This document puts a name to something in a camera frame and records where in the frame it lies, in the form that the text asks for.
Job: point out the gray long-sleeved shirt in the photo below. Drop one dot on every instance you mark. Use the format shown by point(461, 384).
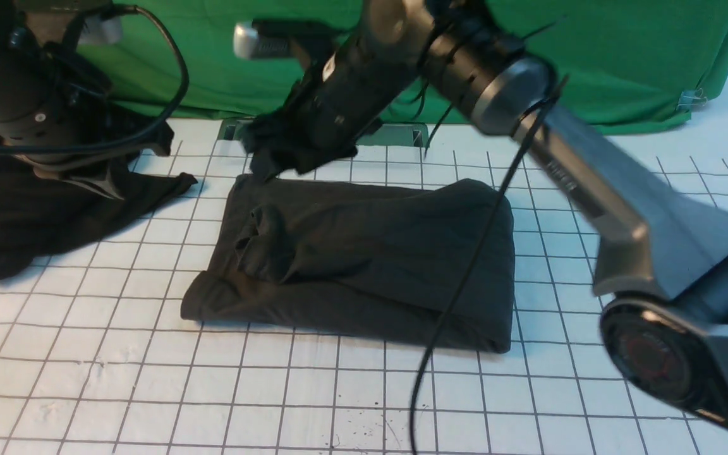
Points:
point(371, 261)

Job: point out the green backdrop cloth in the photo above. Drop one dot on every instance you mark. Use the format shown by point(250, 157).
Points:
point(628, 62)

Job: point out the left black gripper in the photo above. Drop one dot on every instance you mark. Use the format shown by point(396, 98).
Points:
point(102, 173)

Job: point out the silver binder clip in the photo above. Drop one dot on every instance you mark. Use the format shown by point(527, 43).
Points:
point(691, 99)

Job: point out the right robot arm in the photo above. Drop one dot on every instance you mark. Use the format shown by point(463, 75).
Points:
point(663, 255)

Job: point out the gray metal rail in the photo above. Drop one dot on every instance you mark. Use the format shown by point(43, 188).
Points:
point(388, 135)

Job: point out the black clothing pile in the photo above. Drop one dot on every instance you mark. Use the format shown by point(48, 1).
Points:
point(42, 217)

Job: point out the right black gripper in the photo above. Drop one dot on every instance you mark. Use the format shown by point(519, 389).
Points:
point(302, 135)

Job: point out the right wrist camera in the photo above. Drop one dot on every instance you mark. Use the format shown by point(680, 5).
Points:
point(276, 38)

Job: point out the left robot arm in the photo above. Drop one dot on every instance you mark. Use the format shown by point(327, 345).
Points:
point(56, 114)

